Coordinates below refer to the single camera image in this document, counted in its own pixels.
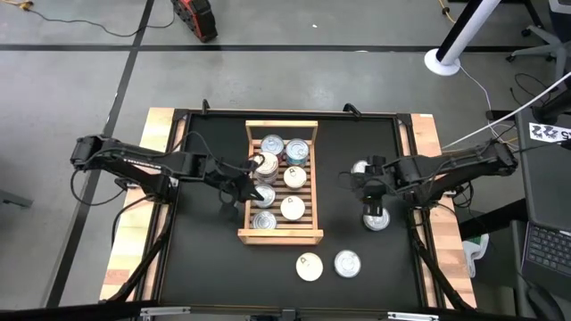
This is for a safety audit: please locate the gold lid tuna can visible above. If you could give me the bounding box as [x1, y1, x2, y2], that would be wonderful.
[252, 152, 280, 185]

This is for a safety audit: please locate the pink salmon can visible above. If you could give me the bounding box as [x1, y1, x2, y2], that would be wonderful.
[260, 133, 286, 158]

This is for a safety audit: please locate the yellow cable plug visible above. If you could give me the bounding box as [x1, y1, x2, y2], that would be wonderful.
[0, 0, 35, 12]

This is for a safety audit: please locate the black cable sleeve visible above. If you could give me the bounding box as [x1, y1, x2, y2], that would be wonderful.
[104, 209, 175, 305]
[408, 209, 476, 312]

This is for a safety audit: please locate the thick white cable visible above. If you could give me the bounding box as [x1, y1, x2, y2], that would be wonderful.
[441, 70, 571, 152]

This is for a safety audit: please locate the grey office chair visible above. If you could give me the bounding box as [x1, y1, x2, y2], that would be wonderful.
[506, 0, 571, 84]

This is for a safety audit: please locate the black floor cable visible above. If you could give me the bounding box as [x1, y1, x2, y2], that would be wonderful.
[26, 4, 176, 39]

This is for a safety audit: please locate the white printed marker sheet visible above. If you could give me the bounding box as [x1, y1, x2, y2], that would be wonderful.
[528, 122, 571, 144]

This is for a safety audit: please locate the teal blue tuna can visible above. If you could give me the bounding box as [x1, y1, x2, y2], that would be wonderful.
[285, 137, 311, 167]

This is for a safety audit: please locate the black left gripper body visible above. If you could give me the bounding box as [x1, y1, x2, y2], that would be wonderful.
[195, 153, 244, 202]

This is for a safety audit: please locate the white green bag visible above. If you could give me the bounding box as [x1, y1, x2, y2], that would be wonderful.
[461, 232, 491, 280]

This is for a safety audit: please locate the thin white fan cable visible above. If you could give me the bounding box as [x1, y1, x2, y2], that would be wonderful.
[458, 65, 518, 152]

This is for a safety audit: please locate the wooden slatted shelf rack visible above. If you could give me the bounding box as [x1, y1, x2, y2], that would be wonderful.
[236, 119, 325, 246]

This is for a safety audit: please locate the grey metal foot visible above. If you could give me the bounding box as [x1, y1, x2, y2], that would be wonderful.
[0, 189, 35, 210]

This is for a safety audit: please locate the white lid tuna can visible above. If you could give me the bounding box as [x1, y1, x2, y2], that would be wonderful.
[279, 195, 307, 222]
[294, 251, 325, 283]

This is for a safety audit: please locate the silver metal bracket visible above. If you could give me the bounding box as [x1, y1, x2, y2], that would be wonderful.
[139, 305, 192, 318]
[386, 311, 441, 321]

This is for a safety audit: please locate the white tower fan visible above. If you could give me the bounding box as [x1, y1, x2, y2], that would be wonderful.
[423, 0, 503, 77]

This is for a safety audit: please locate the red black floor device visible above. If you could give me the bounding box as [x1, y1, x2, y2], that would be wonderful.
[171, 0, 219, 44]

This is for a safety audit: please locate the black laptop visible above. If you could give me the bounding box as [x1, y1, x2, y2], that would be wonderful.
[520, 220, 571, 295]

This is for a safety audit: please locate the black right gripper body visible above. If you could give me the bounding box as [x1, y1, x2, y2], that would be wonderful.
[352, 155, 401, 202]

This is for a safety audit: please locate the pale gold lid can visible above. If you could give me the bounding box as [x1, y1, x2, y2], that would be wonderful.
[283, 165, 308, 190]

